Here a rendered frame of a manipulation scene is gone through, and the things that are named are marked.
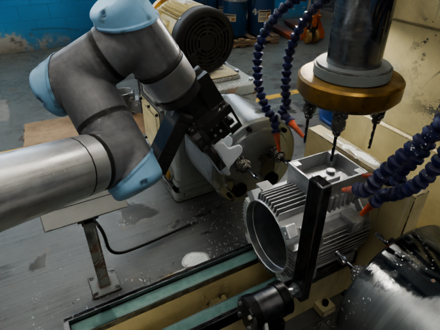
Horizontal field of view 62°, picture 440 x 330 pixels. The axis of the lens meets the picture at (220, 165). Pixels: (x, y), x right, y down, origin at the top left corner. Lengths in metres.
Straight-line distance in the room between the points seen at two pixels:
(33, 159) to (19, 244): 0.79
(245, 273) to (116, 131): 0.51
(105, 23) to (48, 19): 5.59
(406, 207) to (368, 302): 0.24
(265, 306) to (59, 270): 0.61
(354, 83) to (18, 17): 5.65
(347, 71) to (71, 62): 0.41
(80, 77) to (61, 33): 5.62
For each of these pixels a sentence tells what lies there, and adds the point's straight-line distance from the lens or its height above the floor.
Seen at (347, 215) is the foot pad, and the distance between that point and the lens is 0.77.
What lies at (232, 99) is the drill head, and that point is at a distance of 0.99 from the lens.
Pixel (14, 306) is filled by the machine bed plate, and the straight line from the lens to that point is 1.05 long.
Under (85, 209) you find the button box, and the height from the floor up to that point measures 1.06.
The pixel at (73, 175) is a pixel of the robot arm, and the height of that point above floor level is 1.33.
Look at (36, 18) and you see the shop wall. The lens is 6.07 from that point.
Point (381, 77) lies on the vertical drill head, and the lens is 0.65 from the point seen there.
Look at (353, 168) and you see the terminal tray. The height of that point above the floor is 1.13.
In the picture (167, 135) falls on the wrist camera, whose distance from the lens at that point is 0.58.
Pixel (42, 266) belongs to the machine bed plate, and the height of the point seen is 0.80.
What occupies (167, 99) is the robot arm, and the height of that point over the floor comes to 1.34.
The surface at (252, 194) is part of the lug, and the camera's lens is 0.77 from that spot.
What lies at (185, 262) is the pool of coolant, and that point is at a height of 0.80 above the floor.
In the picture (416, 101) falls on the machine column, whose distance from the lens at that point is 0.86.
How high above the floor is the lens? 1.56
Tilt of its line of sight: 34 degrees down
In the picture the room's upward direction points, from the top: straight up
